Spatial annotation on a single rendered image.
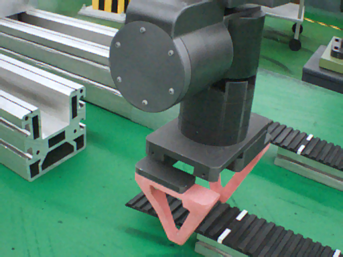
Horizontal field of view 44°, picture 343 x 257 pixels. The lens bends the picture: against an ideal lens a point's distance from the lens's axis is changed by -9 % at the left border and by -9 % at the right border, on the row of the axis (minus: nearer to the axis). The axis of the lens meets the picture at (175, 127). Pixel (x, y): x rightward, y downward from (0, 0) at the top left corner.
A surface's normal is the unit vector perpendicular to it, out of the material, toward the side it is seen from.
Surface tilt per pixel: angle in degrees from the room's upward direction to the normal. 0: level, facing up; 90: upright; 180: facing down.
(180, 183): 1
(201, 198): 1
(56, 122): 0
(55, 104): 90
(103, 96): 90
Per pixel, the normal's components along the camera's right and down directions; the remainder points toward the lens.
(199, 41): 0.73, -0.21
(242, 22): 0.25, 0.49
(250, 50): 0.54, 0.45
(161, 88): -0.57, 0.36
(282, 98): 0.08, -0.87
